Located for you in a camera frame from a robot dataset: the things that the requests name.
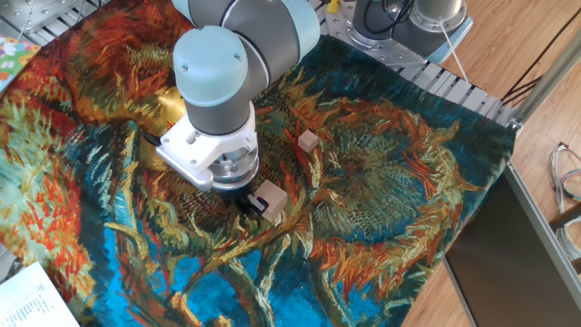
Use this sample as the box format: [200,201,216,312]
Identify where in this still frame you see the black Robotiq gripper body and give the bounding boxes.
[218,180,256,203]

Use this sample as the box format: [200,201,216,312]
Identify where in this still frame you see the golden piggy bank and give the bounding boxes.
[157,86,187,127]

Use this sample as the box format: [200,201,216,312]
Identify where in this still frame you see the large wooden cube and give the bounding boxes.
[252,180,289,223]

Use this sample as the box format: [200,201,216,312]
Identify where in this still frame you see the small wooden cube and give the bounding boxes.
[297,129,320,154]

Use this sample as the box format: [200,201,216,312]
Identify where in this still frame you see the sunflower painting cloth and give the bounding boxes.
[0,0,517,327]

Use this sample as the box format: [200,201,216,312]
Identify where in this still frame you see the white printed paper sheet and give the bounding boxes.
[0,262,81,327]

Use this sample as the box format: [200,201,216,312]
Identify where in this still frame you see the white zip tie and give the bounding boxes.
[438,22,469,84]

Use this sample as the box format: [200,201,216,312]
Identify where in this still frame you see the dark flat panel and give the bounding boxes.
[443,163,581,327]

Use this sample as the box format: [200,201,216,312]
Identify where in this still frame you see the colourful floral paper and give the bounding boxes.
[0,35,42,94]

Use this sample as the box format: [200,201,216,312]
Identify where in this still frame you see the perforated aluminium plate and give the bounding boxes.
[0,0,78,35]

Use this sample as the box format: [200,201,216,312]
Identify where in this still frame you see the aluminium frame rail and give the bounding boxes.
[503,161,581,292]

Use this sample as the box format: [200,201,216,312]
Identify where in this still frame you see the black floor cables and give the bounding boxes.
[501,8,581,108]

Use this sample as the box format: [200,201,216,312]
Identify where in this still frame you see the bundle of thin wires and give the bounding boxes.
[548,141,581,260]

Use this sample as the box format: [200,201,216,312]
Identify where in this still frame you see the aluminium frame post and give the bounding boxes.
[510,26,581,133]

